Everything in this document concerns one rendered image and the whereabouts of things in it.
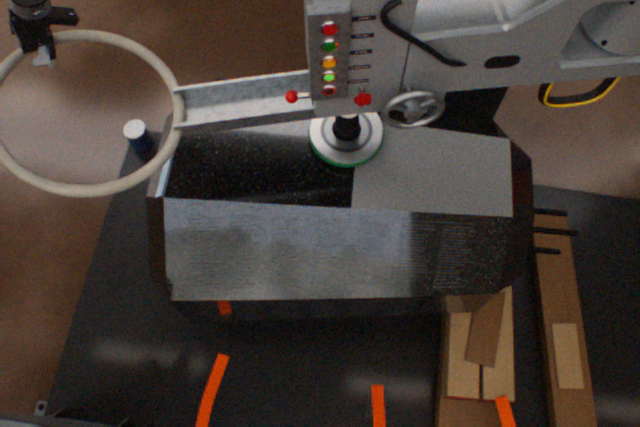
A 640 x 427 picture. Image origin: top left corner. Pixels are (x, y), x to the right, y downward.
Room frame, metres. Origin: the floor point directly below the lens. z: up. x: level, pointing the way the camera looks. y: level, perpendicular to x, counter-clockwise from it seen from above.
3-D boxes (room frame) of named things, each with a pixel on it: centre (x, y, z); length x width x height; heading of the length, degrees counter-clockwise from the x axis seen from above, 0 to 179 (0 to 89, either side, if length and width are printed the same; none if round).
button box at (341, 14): (0.71, -0.01, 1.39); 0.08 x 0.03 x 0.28; 97
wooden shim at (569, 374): (0.29, -0.95, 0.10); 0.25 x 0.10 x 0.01; 178
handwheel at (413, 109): (0.73, -0.20, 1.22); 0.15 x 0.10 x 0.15; 97
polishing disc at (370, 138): (0.83, -0.07, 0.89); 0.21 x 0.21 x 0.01
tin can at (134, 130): (1.28, 0.85, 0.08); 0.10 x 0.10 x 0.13
